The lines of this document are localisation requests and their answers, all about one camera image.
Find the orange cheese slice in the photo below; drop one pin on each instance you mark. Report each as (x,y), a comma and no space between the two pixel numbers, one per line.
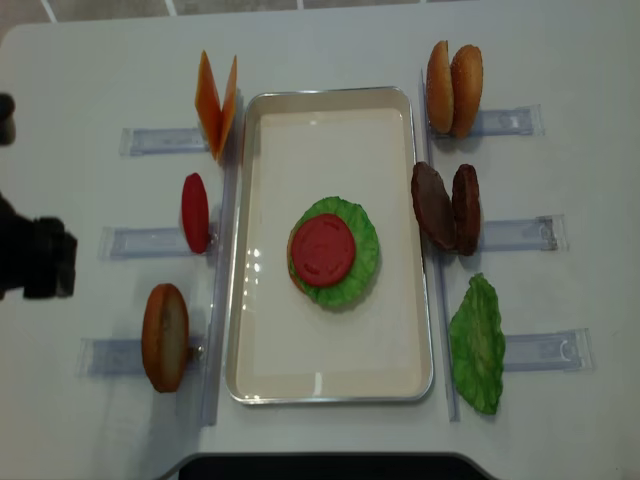
(207,104)
(228,109)

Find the red tomato slice in rack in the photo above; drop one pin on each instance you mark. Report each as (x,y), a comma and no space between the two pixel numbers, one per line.
(195,213)

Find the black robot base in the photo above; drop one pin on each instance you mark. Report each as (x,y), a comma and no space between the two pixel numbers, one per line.
(326,466)

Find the green lettuce leaf in rack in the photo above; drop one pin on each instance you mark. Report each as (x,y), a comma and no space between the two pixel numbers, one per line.
(478,347)

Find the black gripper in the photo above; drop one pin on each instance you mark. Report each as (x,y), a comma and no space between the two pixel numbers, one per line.
(38,256)

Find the clear acrylic rack left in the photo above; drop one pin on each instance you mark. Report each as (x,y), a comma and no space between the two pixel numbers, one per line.
(123,357)

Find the bun half in left rack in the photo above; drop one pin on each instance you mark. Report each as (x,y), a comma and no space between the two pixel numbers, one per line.
(165,338)

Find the clear acrylic rack right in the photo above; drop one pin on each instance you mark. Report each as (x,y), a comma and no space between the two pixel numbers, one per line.
(568,350)

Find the top bun left in rack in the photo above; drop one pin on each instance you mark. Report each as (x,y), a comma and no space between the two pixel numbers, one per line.
(439,89)

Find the red tomato slice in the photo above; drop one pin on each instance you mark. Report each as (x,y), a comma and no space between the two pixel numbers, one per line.
(323,250)
(195,213)

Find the top bun right in rack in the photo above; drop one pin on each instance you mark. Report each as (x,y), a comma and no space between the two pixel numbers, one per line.
(467,81)

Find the brown meat patty right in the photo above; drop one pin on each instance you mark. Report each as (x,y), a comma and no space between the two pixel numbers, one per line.
(466,209)

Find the brown meat patty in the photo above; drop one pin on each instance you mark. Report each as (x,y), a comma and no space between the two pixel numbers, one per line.
(432,206)
(466,209)

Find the clear acrylic rack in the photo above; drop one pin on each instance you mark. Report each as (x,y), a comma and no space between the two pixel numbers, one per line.
(123,357)
(568,350)

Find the green lettuce leaf on bun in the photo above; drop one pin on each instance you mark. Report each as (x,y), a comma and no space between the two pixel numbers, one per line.
(367,257)

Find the white rectangular tray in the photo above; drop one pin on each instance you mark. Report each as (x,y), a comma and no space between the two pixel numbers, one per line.
(300,147)

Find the orange cheese slice right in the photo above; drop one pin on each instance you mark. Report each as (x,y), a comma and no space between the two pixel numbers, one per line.
(228,109)

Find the brown meat patty left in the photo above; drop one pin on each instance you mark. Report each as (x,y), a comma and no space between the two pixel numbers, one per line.
(432,206)

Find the orange cheese slice left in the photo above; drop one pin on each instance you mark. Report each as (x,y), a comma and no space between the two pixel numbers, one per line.
(207,104)

